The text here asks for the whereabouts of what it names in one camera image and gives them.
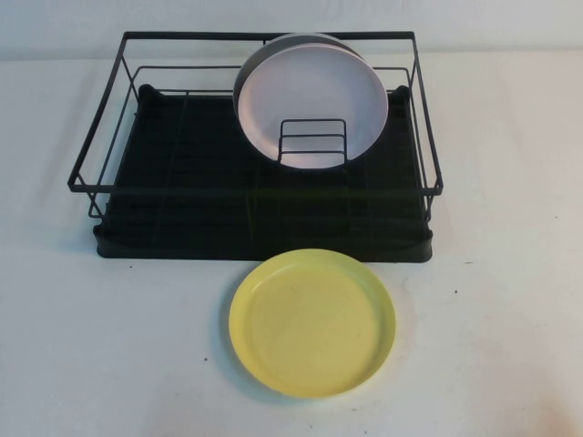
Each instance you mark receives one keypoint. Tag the yellow round plate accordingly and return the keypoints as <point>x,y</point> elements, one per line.
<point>309,318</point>

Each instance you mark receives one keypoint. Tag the pale pink round plate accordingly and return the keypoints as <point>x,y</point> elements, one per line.
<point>309,86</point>

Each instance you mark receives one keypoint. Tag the grey round plate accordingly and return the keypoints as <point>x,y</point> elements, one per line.
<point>255,57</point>

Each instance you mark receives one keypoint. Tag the black plastic drip tray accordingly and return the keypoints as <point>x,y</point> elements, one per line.
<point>182,150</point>

